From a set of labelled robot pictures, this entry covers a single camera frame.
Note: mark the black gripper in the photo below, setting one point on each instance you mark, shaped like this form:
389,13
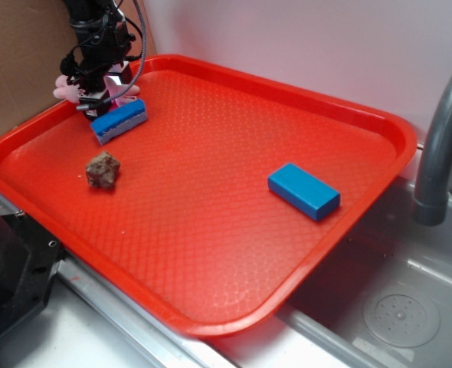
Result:
102,50

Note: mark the pink plush bunny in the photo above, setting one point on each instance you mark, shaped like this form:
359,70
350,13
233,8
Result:
75,94

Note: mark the blue sponge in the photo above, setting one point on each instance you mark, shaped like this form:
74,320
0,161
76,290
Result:
119,121

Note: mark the brown rock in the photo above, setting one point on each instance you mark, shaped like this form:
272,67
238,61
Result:
102,171

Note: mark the red plastic tray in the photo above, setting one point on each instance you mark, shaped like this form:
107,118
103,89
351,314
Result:
191,231

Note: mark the blue rectangular block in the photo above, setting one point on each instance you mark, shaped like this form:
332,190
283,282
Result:
303,191

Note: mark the grey sink faucet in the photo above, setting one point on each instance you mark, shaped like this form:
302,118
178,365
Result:
434,179

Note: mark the grey plastic sink basin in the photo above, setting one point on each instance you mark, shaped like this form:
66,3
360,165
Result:
383,295

